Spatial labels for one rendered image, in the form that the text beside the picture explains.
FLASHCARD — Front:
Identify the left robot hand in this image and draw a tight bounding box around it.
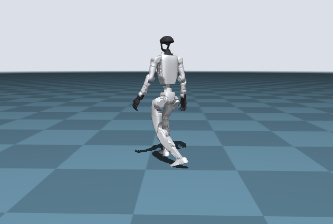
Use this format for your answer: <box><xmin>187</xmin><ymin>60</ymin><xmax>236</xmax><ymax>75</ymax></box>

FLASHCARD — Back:
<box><xmin>132</xmin><ymin>95</ymin><xmax>144</xmax><ymax>111</ymax></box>

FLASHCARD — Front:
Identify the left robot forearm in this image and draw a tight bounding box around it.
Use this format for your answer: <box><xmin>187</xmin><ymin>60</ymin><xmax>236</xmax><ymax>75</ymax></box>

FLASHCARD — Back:
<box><xmin>138</xmin><ymin>74</ymin><xmax>151</xmax><ymax>97</ymax></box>

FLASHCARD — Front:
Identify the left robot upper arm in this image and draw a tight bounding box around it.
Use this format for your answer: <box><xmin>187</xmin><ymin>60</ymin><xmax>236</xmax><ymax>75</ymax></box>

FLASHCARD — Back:
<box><xmin>148</xmin><ymin>56</ymin><xmax>161</xmax><ymax>82</ymax></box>

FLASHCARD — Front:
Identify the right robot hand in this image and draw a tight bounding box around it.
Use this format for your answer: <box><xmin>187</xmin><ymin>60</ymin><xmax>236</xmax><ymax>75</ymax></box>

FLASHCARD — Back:
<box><xmin>178</xmin><ymin>94</ymin><xmax>187</xmax><ymax>111</ymax></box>

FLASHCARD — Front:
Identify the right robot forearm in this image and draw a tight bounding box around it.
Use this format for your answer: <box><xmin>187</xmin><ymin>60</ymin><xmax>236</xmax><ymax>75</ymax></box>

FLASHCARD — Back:
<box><xmin>180</xmin><ymin>79</ymin><xmax>186</xmax><ymax>98</ymax></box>

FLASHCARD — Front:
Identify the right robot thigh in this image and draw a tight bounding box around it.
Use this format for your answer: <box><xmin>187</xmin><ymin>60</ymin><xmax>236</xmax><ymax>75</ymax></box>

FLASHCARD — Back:
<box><xmin>162</xmin><ymin>96</ymin><xmax>180</xmax><ymax>127</ymax></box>

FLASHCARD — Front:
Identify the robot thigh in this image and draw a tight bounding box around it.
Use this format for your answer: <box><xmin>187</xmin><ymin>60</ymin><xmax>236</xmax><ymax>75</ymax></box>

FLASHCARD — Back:
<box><xmin>162</xmin><ymin>96</ymin><xmax>180</xmax><ymax>127</ymax></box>
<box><xmin>151</xmin><ymin>96</ymin><xmax>168</xmax><ymax>137</ymax></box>

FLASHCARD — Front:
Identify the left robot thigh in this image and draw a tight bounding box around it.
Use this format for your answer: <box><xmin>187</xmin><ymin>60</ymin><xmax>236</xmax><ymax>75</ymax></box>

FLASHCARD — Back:
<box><xmin>151</xmin><ymin>96</ymin><xmax>168</xmax><ymax>137</ymax></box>

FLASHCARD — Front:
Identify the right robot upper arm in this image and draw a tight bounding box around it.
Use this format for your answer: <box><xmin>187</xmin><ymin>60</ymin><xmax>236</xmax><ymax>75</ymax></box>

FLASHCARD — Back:
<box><xmin>177</xmin><ymin>57</ymin><xmax>186</xmax><ymax>82</ymax></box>

